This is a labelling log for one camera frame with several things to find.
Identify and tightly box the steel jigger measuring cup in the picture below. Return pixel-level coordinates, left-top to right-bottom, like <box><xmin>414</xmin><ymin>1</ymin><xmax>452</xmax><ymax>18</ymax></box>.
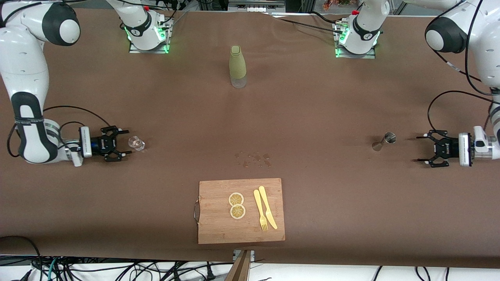
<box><xmin>371</xmin><ymin>132</ymin><xmax>396</xmax><ymax>152</ymax></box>

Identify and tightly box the brown table cover sheet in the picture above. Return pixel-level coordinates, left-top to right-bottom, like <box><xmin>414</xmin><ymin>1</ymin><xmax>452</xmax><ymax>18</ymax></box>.
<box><xmin>0</xmin><ymin>7</ymin><xmax>500</xmax><ymax>270</ymax></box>

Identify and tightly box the wooden cutting board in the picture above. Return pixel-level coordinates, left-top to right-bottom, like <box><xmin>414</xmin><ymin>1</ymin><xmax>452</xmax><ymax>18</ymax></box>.
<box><xmin>194</xmin><ymin>178</ymin><xmax>286</xmax><ymax>245</ymax></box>

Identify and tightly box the green sleeved glass bottle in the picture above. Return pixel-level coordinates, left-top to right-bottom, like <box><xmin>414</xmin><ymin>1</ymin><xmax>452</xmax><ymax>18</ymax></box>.
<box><xmin>229</xmin><ymin>45</ymin><xmax>247</xmax><ymax>89</ymax></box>

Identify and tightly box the yellow plastic fork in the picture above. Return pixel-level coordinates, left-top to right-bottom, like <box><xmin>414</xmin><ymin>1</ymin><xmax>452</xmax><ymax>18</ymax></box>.
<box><xmin>253</xmin><ymin>189</ymin><xmax>269</xmax><ymax>231</ymax></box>

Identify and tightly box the yellow plastic knife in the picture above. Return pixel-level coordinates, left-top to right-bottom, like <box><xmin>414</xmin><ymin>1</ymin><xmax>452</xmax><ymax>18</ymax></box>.
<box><xmin>258</xmin><ymin>186</ymin><xmax>278</xmax><ymax>230</ymax></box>

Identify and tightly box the orange background clutter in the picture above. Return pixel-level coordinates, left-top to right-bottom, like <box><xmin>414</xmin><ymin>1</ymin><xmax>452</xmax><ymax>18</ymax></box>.
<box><xmin>323</xmin><ymin>0</ymin><xmax>362</xmax><ymax>10</ymax></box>

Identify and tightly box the grey power strip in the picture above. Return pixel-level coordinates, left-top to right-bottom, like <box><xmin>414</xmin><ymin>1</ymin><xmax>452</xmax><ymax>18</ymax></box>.
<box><xmin>229</xmin><ymin>0</ymin><xmax>286</xmax><ymax>14</ymax></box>

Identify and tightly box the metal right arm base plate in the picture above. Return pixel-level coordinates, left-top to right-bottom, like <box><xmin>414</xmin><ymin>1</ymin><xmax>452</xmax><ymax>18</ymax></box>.
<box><xmin>129</xmin><ymin>18</ymin><xmax>171</xmax><ymax>54</ymax></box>

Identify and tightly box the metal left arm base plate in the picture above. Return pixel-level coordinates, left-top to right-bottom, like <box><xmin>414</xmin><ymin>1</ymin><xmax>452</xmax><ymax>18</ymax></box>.
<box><xmin>335</xmin><ymin>21</ymin><xmax>376</xmax><ymax>59</ymax></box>

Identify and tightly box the teal floor cable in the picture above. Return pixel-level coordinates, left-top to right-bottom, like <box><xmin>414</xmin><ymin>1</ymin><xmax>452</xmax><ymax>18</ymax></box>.
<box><xmin>39</xmin><ymin>257</ymin><xmax>59</xmax><ymax>281</ymax></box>

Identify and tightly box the thick black hose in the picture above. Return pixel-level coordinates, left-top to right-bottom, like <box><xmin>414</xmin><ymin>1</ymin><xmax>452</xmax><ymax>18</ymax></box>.
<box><xmin>0</xmin><ymin>235</ymin><xmax>43</xmax><ymax>281</ymax></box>

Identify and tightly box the metal post bracket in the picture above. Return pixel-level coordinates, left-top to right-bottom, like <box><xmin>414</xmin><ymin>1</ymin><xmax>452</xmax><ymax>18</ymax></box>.
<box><xmin>233</xmin><ymin>250</ymin><xmax>255</xmax><ymax>263</ymax></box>

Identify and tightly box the black base power cable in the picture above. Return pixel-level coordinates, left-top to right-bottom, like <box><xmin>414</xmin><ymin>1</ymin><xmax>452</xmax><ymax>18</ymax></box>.
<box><xmin>271</xmin><ymin>11</ymin><xmax>348</xmax><ymax>36</ymax></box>

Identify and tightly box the wooden post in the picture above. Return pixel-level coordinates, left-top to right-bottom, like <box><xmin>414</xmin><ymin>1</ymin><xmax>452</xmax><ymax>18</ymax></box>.
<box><xmin>226</xmin><ymin>250</ymin><xmax>252</xmax><ymax>281</ymax></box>

